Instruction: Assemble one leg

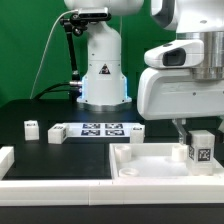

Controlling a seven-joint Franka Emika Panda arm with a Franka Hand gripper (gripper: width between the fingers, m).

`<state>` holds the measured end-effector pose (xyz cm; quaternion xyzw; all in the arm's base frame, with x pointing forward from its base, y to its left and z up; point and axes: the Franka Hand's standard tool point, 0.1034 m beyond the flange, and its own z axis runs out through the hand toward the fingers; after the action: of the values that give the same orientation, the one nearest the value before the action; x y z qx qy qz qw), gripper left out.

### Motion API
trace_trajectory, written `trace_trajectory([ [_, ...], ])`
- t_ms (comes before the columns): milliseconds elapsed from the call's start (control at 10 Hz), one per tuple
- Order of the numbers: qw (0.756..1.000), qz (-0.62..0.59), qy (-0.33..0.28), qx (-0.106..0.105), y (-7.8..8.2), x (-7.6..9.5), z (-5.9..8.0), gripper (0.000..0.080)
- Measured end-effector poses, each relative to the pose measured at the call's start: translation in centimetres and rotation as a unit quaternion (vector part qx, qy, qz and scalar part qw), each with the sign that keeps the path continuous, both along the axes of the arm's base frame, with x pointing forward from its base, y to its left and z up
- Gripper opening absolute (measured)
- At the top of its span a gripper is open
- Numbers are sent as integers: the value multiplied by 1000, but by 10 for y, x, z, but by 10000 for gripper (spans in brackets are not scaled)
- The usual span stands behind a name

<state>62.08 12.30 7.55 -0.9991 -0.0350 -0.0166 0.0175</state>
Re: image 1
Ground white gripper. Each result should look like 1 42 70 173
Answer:
137 40 224 145

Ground white square tabletop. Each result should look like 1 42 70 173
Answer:
108 142 224 180

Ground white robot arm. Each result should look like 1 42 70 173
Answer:
64 0 224 137

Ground AprilTag marker sheet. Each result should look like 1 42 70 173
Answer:
68 123 140 137

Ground white U-shaped obstacle fence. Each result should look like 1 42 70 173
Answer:
0 146 224 206

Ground black cables at base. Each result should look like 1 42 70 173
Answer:
33 79 83 100

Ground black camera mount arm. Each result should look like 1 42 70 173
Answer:
60 14 88 81

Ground grey camera on mount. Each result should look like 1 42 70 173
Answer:
78 7 109 20

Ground white cable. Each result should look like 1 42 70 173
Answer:
29 9 80 100

